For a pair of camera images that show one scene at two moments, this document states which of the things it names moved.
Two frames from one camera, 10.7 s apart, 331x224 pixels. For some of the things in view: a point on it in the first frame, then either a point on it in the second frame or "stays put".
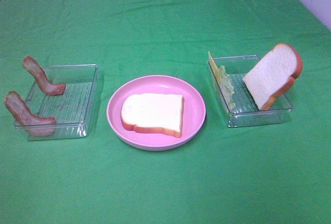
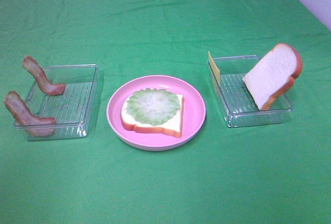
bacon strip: [36, 126] stays put
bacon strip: [40, 76] stays put
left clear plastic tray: [74, 110] stays put
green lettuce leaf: [228, 87] to [153, 106]
